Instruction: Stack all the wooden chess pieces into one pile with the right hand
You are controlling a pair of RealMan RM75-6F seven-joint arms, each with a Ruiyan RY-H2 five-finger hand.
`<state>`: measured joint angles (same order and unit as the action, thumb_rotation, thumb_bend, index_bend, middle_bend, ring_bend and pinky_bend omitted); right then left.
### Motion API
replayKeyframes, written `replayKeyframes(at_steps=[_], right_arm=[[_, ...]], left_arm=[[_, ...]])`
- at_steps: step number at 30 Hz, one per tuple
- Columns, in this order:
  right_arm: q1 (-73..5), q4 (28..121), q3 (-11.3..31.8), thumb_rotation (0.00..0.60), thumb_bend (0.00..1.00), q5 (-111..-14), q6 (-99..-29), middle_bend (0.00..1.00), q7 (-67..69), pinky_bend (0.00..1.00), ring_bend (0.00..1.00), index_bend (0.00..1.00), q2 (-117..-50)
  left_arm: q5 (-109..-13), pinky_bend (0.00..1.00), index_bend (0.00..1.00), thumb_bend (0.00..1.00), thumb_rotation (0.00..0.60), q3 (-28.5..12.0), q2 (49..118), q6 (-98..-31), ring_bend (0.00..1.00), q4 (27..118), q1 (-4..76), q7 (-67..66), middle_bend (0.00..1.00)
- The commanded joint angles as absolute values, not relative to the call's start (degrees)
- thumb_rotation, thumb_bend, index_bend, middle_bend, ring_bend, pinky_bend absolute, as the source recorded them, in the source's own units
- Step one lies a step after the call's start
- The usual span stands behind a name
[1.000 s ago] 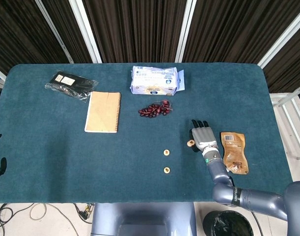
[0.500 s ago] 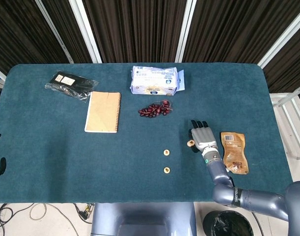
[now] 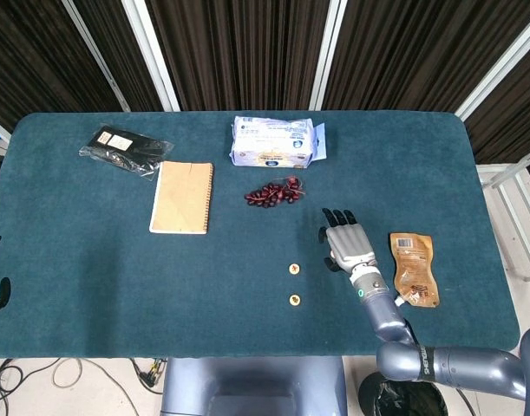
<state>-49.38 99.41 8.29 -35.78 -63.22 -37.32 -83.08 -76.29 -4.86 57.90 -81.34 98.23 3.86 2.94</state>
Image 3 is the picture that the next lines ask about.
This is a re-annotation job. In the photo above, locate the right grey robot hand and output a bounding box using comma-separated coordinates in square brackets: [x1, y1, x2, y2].
[318, 208, 381, 278]

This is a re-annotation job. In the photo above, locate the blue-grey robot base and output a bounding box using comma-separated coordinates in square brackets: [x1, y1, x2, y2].
[160, 355, 348, 416]

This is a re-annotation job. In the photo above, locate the brown spout pouch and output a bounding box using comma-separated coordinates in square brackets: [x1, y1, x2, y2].
[389, 232, 441, 309]

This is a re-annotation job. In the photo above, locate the bunch of dark red grapes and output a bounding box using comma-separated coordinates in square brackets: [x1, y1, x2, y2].
[244, 174, 307, 209]

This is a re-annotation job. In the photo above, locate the white purple tissue pack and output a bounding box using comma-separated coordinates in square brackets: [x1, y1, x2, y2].
[228, 114, 327, 170]

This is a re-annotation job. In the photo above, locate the teal table cloth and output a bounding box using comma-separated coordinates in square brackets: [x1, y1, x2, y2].
[0, 111, 521, 360]

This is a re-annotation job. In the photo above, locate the black trash bin with bag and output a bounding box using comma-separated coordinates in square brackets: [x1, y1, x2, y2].
[357, 374, 446, 416]

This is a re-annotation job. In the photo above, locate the spiral-bound yellow notebook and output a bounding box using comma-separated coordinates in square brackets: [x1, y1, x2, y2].
[148, 160, 215, 236]

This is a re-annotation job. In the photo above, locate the black item in plastic bag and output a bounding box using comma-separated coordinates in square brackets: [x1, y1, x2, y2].
[78, 124, 175, 182]

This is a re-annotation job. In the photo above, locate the dark brown pleated curtain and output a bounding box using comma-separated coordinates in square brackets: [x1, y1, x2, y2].
[0, 0, 530, 166]

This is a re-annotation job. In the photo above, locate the grey floor cable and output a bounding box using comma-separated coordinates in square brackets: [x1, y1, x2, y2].
[51, 357, 140, 416]

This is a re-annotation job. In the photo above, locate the aluminium frame rack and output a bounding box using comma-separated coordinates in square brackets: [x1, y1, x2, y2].
[476, 145, 530, 283]

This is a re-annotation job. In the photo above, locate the black cable with plug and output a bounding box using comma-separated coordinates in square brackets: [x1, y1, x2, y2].
[129, 357, 168, 395]

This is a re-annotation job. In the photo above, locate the white frame post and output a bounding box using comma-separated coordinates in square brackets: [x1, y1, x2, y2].
[121, 0, 181, 113]
[61, 0, 132, 113]
[310, 0, 349, 112]
[455, 8, 530, 122]

